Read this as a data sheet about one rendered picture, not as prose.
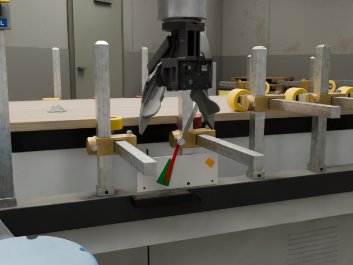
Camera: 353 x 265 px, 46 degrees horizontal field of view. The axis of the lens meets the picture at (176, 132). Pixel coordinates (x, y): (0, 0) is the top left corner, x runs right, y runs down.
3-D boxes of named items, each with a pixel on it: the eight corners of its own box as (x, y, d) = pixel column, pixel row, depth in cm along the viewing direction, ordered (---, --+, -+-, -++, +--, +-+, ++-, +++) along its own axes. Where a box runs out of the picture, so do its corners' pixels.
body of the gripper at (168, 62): (174, 93, 70) (174, 19, 68) (154, 90, 78) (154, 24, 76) (214, 92, 74) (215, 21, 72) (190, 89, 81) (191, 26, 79)
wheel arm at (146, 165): (157, 178, 92) (157, 159, 91) (143, 180, 91) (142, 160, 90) (113, 144, 132) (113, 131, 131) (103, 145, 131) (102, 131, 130)
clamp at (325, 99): (347, 108, 144) (348, 93, 143) (315, 109, 139) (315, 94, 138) (334, 106, 150) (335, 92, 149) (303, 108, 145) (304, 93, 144)
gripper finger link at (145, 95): (137, 99, 74) (164, 58, 75) (134, 98, 75) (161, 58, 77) (157, 113, 76) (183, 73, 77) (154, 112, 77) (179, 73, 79)
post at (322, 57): (323, 184, 147) (331, 44, 139) (315, 184, 146) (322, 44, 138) (316, 181, 150) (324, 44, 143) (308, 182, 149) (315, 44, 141)
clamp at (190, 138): (215, 146, 128) (216, 130, 127) (174, 149, 123) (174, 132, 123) (207, 143, 133) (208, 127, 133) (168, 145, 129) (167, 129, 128)
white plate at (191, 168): (218, 183, 130) (218, 152, 129) (137, 192, 121) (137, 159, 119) (217, 183, 131) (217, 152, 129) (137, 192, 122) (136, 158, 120)
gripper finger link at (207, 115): (224, 133, 78) (199, 93, 74) (208, 129, 83) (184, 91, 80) (236, 122, 79) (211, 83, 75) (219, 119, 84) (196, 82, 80)
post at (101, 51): (112, 211, 120) (108, 41, 113) (100, 213, 119) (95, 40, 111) (110, 207, 123) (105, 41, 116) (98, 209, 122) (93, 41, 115)
